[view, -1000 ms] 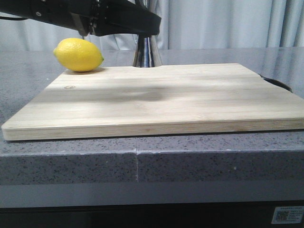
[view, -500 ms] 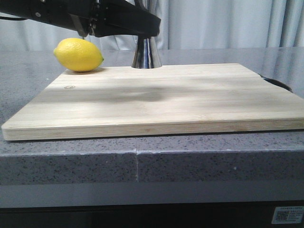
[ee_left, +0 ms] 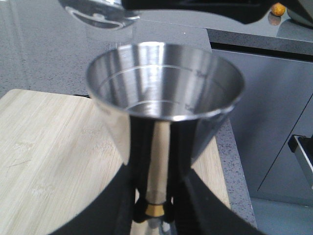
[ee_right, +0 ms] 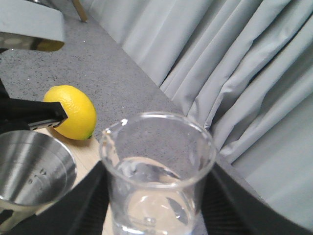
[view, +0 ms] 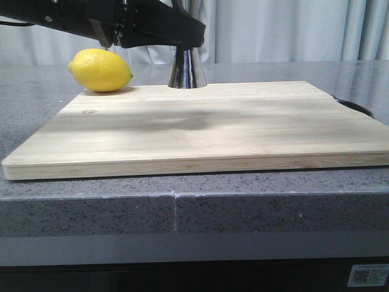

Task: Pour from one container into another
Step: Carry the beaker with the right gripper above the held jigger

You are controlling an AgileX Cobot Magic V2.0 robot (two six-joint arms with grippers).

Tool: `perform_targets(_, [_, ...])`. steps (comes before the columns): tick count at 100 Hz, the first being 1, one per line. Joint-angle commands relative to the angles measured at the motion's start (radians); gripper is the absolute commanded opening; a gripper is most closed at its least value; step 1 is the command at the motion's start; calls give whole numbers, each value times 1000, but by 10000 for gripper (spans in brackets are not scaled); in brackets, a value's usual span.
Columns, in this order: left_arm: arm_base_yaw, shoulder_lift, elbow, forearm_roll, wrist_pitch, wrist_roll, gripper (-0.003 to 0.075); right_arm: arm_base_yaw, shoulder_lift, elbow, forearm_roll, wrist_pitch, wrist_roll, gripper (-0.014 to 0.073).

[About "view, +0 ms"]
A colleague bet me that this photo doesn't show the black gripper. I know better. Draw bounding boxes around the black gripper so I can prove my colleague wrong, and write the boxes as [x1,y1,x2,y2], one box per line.
[1,0,126,48]

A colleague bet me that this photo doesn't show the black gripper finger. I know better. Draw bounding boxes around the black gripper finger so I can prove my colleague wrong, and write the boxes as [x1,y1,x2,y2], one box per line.
[114,1,206,49]

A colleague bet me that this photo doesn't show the steel cocktail jigger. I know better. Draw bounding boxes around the steel cocktail jigger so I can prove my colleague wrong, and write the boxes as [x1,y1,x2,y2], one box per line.
[167,0,208,89]

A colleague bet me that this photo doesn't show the yellow lemon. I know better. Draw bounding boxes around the yellow lemon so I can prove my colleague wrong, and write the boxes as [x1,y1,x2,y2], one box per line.
[68,49,133,92]

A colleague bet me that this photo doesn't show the grey curtain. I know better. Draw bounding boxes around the grey curtain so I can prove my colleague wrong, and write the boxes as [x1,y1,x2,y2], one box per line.
[1,1,388,66]

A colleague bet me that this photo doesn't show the wooden cutting board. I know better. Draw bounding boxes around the wooden cutting board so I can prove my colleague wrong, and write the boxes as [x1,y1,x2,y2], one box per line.
[2,81,388,180]

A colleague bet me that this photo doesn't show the white QR code sticker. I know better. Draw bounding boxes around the white QR code sticker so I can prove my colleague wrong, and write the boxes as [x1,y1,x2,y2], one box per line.
[347,264,388,287]

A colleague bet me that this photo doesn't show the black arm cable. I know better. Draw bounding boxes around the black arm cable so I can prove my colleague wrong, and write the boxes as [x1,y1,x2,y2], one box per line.
[0,19,36,28]

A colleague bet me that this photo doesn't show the black cutting board handle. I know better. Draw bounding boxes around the black cutting board handle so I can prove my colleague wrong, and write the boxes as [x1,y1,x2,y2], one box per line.
[332,96,374,118]

